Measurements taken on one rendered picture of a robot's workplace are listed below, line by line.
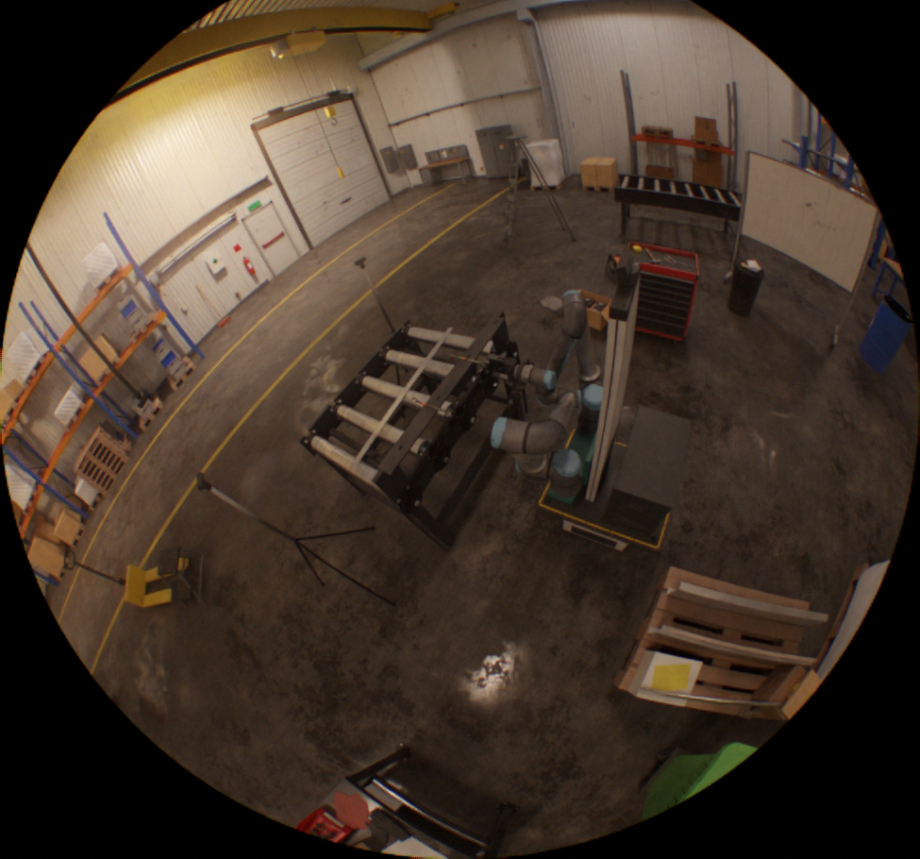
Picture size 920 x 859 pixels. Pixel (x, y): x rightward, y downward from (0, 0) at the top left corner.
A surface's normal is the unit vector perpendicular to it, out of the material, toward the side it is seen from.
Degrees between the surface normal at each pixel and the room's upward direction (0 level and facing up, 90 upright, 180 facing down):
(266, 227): 90
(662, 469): 0
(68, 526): 90
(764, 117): 90
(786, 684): 0
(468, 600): 0
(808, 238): 90
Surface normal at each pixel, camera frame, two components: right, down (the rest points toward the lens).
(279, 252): 0.82, 0.26
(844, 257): -0.81, 0.55
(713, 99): -0.51, 0.73
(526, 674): -0.25, -0.64
